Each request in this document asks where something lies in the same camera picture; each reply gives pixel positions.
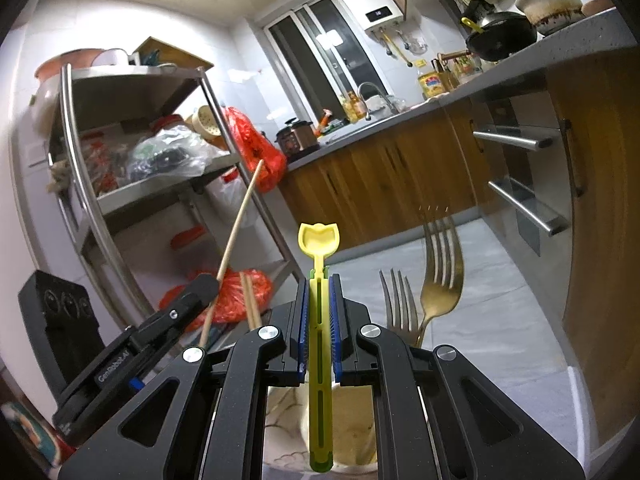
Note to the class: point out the black wok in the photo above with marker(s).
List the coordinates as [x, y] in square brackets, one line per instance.
[499, 35]

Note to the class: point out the dark rice cooker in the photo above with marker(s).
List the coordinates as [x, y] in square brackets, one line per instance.
[297, 139]

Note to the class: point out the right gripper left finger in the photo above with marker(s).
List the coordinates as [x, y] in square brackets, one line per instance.
[204, 417]

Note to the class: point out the white ceramic pot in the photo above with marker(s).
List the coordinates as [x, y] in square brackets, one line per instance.
[549, 16]

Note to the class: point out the clear plastic bag on shelf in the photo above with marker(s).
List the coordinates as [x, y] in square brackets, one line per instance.
[175, 150]

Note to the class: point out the red plastic bag on hook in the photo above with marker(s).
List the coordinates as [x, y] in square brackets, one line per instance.
[254, 147]

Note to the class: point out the pink basin on rack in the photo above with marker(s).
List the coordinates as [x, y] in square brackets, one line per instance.
[80, 58]

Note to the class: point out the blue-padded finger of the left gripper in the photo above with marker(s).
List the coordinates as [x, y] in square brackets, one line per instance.
[135, 384]

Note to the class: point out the white wall water heater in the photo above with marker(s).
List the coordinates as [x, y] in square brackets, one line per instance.
[374, 15]

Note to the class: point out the stainless steel shelf rack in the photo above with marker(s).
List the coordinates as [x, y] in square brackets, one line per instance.
[116, 173]

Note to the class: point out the yellow plastic tulip spoon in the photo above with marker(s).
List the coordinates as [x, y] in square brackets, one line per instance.
[319, 241]

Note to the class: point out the wooden base cabinets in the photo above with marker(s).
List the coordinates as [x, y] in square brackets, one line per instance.
[376, 187]

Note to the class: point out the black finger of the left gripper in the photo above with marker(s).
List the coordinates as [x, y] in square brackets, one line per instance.
[167, 325]

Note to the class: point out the built-in oven with handles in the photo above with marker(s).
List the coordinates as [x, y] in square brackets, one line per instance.
[529, 186]

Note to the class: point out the yellow oil bottle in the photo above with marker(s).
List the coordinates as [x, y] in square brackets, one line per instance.
[429, 80]

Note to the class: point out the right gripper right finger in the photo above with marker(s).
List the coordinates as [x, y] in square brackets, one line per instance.
[436, 415]

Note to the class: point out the white floral ceramic utensil holder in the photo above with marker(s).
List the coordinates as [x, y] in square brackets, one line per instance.
[289, 435]

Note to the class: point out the wooden chopstick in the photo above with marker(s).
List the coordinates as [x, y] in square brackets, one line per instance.
[258, 318]
[248, 300]
[202, 342]

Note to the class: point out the sliding window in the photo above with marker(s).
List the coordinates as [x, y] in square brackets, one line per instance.
[323, 55]

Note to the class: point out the silver fork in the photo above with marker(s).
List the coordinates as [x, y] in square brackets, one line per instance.
[401, 312]

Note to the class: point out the chrome kitchen faucet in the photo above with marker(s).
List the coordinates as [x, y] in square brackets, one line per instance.
[372, 97]

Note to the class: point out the gold fork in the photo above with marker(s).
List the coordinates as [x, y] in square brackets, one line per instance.
[444, 273]

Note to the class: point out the red plastic bag on shelf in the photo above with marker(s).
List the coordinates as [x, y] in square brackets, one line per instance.
[230, 306]

